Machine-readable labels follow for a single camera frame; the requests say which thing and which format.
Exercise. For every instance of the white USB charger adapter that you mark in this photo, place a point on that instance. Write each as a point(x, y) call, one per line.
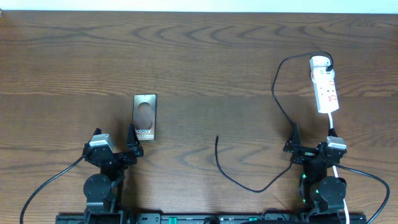
point(319, 61)

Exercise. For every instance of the white power strip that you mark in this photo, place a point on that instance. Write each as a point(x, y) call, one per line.
point(325, 90)

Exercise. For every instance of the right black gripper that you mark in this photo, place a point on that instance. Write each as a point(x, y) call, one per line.
point(294, 145)

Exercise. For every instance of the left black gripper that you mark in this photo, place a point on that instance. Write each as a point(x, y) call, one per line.
point(116, 156)

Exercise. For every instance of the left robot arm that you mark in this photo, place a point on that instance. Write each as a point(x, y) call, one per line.
point(103, 191)

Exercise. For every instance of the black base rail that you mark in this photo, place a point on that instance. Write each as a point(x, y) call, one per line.
point(156, 218)

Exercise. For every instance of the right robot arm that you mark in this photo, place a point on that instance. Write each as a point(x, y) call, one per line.
point(321, 193)

